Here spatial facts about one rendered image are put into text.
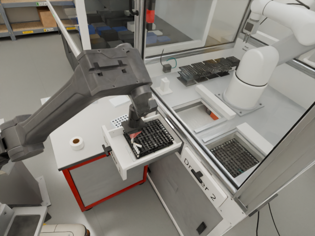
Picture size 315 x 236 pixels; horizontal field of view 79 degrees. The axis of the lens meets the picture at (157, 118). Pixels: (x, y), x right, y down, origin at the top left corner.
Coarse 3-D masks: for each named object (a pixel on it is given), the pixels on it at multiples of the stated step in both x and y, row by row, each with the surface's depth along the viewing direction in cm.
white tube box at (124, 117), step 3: (126, 114) 127; (120, 117) 125; (123, 117) 126; (126, 117) 125; (114, 120) 122; (117, 120) 122; (120, 120) 123; (123, 120) 123; (126, 120) 124; (111, 123) 121; (117, 123) 120; (120, 123) 121; (114, 126) 119; (117, 126) 119
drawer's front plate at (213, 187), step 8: (184, 152) 97; (184, 160) 100; (192, 160) 93; (192, 168) 95; (200, 168) 88; (208, 176) 86; (200, 184) 93; (208, 184) 87; (216, 184) 83; (208, 192) 89; (216, 192) 83; (224, 192) 81; (216, 200) 85; (224, 200) 82
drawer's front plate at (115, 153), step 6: (102, 126) 100; (102, 132) 104; (108, 138) 95; (108, 144) 98; (114, 150) 90; (114, 156) 93; (120, 156) 88; (120, 162) 86; (120, 168) 88; (126, 168) 85; (120, 174) 93; (126, 174) 88
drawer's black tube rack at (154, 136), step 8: (152, 120) 111; (144, 128) 106; (152, 128) 106; (160, 128) 108; (128, 136) 104; (136, 136) 101; (144, 136) 102; (152, 136) 102; (160, 136) 103; (168, 136) 103; (128, 144) 102; (144, 144) 98; (152, 144) 102; (160, 144) 103; (168, 144) 103; (144, 152) 95; (152, 152) 99
